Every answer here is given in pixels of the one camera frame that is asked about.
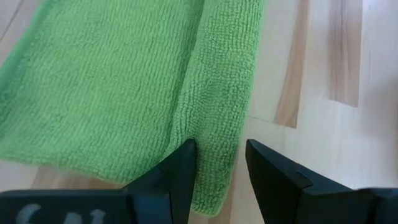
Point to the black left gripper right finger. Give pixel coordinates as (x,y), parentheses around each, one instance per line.
(311,205)

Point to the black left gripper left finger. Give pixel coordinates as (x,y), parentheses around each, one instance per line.
(140,205)

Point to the green microfiber towel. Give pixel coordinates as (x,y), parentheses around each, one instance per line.
(109,77)

